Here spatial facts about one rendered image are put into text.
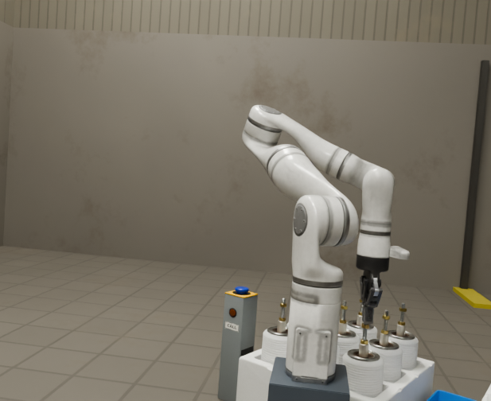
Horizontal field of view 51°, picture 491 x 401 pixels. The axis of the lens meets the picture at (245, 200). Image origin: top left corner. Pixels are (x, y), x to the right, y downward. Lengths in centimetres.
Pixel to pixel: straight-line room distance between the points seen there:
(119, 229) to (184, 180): 59
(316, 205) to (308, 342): 24
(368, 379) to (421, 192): 242
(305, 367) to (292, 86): 278
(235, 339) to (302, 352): 58
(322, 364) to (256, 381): 46
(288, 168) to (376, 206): 25
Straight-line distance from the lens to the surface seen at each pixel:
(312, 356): 95
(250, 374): 140
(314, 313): 93
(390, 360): 137
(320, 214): 90
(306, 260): 91
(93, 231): 387
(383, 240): 121
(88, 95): 391
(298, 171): 105
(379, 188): 119
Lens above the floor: 66
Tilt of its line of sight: 3 degrees down
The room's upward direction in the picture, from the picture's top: 4 degrees clockwise
